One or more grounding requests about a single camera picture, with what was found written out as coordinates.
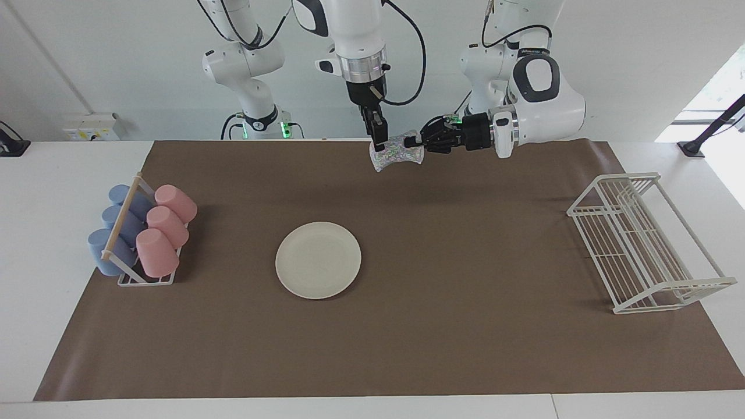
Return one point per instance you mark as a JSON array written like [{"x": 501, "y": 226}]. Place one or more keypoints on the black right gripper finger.
[
  {"x": 369, "y": 125},
  {"x": 380, "y": 134}
]

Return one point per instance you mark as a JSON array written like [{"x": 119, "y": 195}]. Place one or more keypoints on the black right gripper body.
[{"x": 366, "y": 93}]

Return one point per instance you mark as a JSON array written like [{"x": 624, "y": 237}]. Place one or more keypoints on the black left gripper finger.
[
  {"x": 425, "y": 142},
  {"x": 433, "y": 125}
]

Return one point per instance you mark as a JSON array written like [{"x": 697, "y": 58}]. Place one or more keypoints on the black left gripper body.
[{"x": 471, "y": 132}]

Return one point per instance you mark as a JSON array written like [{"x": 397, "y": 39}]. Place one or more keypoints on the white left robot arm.
[{"x": 547, "y": 110}]

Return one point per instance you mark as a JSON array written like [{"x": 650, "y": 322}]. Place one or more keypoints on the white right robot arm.
[{"x": 358, "y": 35}]

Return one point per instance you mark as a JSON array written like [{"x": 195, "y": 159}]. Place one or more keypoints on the cream round plate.
[{"x": 318, "y": 260}]

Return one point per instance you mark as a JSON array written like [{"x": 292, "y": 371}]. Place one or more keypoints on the brown table mat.
[{"x": 436, "y": 337}]

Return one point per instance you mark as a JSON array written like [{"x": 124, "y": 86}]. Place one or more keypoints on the pink plastic cup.
[
  {"x": 176, "y": 202},
  {"x": 156, "y": 253},
  {"x": 167, "y": 227}
]

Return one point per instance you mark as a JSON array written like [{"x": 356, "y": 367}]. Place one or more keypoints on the black clamp stand pole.
[{"x": 713, "y": 125}]

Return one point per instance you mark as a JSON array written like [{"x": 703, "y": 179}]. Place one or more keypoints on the blue plastic cup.
[
  {"x": 137, "y": 201},
  {"x": 122, "y": 224},
  {"x": 107, "y": 253}
]

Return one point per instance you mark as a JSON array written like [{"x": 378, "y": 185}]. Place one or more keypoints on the cup holder rack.
[{"x": 125, "y": 215}]

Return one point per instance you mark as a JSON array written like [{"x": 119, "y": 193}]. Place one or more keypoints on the black table clamp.
[{"x": 11, "y": 144}]

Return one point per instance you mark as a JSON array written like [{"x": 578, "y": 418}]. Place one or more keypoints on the white wall socket box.
[{"x": 90, "y": 127}]

